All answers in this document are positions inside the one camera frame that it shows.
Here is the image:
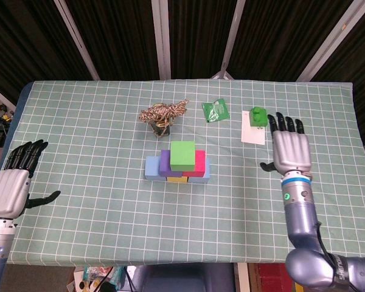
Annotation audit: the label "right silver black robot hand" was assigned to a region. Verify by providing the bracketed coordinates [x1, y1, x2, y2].
[260, 112, 312, 176]

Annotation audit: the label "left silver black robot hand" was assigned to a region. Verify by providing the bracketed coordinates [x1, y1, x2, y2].
[0, 139, 61, 219]

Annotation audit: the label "light blue foam cube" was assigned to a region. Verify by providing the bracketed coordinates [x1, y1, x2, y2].
[187, 158, 211, 184]
[145, 156, 162, 181]

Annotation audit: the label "pink foam cube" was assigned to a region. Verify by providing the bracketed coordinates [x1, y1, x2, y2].
[182, 150, 207, 178]

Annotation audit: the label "green foam cube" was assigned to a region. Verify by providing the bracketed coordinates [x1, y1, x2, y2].
[170, 141, 196, 172]

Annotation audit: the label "purple foam cube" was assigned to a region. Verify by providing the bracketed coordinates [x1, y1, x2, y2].
[158, 149, 184, 178]

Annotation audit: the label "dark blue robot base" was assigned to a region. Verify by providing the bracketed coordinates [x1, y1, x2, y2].
[133, 263, 235, 292]

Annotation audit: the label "white paper card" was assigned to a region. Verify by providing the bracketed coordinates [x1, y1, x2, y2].
[241, 110, 266, 145]

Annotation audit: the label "green toy building brick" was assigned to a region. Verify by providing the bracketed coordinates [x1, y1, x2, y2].
[249, 106, 269, 128]

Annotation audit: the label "green foil packet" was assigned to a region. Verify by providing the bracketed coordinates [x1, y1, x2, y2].
[201, 97, 230, 123]

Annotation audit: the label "red box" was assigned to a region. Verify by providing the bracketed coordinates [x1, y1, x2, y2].
[257, 263, 294, 292]

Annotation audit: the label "colourful printed bag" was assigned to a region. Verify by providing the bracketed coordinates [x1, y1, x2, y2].
[72, 265, 125, 292]

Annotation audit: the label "green checked tablecloth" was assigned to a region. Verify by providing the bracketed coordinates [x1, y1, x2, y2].
[0, 79, 365, 266]

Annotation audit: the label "white table leg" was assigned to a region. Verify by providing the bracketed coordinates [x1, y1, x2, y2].
[237, 263, 251, 292]

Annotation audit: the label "tangled cables yellow connectors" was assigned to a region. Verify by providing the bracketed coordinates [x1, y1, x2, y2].
[0, 105, 15, 122]

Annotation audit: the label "white frame post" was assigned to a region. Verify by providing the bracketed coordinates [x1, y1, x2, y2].
[54, 0, 100, 80]
[151, 0, 172, 80]
[220, 0, 247, 75]
[0, 82, 18, 114]
[296, 0, 365, 82]

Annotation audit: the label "metal frame foot bracket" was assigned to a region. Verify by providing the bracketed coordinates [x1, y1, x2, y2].
[211, 70, 234, 80]

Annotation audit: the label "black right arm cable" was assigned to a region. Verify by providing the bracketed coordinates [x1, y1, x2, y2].
[315, 221, 358, 292]

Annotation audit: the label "braided beige rope bundle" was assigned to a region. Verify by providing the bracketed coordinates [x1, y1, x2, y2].
[139, 98, 190, 137]

